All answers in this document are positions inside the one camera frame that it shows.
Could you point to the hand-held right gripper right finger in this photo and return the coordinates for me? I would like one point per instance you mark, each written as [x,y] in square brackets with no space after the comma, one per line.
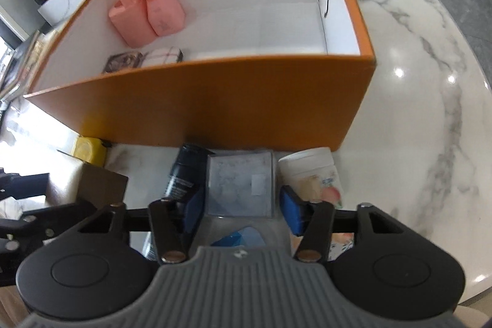
[292,211]

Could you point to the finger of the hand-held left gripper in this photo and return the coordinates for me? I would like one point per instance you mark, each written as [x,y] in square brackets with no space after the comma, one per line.
[61,216]
[23,184]

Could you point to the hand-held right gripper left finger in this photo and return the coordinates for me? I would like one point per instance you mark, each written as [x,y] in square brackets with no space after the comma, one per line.
[194,212]

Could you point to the brown square box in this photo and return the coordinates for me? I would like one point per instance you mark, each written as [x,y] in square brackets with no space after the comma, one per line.
[102,186]

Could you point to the clear plastic box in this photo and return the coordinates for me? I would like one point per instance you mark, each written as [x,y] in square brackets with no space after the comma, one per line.
[240,182]

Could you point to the orange cardboard box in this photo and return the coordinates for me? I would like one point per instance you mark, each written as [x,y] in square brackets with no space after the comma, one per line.
[215,109]

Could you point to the dark patterned box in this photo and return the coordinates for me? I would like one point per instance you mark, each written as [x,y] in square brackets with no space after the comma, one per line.
[123,62]

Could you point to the plaid zip case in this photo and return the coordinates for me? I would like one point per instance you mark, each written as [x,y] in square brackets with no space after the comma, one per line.
[163,55]

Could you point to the pink pump bottle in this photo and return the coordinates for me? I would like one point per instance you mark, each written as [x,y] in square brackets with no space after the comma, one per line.
[163,11]

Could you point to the white tissue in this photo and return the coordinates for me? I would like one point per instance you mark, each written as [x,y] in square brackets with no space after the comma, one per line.
[11,209]

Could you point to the white floral jar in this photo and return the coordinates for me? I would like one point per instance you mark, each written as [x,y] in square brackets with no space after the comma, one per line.
[311,174]

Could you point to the dark blue bottle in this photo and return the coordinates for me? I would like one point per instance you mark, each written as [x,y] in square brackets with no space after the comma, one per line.
[186,168]

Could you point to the colourful flat card box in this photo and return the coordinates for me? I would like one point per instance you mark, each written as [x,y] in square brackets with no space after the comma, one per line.
[240,237]

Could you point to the yellow tape measure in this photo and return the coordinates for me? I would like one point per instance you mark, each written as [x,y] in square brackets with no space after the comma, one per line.
[90,151]

